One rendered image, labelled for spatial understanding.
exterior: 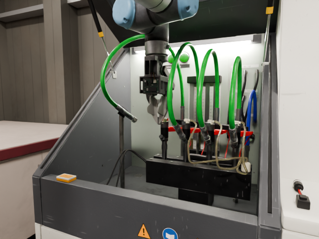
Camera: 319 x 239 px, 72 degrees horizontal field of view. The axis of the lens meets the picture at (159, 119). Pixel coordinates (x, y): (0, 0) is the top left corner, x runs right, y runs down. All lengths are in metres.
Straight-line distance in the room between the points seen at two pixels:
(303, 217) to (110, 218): 0.44
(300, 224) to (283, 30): 0.54
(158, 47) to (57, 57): 2.60
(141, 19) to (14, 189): 1.64
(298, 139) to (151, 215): 0.44
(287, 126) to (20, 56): 4.00
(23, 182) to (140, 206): 1.51
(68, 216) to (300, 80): 0.78
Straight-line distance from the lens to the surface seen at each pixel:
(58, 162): 0.83
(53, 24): 3.33
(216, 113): 0.83
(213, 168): 0.72
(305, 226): 0.51
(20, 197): 2.03
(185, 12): 0.55
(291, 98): 0.73
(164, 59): 0.69
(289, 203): 0.56
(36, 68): 3.96
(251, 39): 0.99
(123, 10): 0.62
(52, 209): 0.80
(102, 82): 0.72
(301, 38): 0.79
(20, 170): 1.97
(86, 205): 0.69
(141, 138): 1.15
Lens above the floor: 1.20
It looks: 6 degrees down
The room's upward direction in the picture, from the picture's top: straight up
